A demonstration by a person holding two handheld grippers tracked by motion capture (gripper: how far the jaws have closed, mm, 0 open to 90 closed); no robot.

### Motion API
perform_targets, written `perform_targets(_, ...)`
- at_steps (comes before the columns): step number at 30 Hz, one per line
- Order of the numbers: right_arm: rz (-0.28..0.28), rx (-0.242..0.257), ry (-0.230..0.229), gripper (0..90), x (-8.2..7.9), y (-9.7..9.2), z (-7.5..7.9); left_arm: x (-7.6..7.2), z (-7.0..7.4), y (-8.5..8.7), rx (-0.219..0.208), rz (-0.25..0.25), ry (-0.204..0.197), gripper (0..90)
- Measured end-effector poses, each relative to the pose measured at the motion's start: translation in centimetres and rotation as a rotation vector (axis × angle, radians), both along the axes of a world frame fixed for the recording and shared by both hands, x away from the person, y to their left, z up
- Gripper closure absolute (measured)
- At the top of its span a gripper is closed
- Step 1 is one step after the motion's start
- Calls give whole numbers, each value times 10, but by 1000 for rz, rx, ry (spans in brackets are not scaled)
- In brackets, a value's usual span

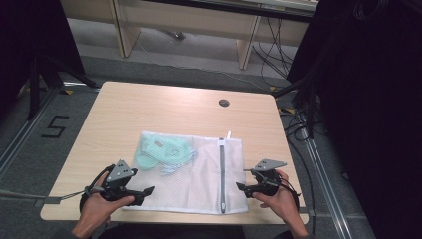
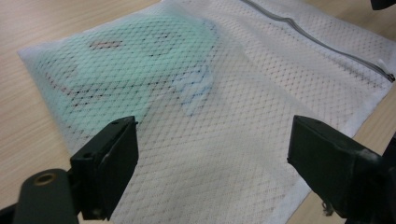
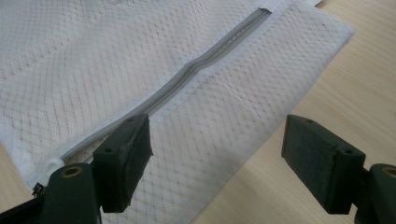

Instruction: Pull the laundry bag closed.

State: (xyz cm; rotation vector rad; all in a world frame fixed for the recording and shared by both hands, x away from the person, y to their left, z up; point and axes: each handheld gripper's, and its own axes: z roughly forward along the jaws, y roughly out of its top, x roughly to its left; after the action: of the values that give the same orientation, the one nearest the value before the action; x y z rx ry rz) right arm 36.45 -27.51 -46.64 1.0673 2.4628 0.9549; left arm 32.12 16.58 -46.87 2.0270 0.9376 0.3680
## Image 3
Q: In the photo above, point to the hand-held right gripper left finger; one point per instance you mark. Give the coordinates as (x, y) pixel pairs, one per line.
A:
(121, 169)

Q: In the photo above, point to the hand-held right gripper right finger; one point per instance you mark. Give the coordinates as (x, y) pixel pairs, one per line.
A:
(320, 163)

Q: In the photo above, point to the white mesh laundry bag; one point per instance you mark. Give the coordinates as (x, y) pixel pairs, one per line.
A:
(218, 109)

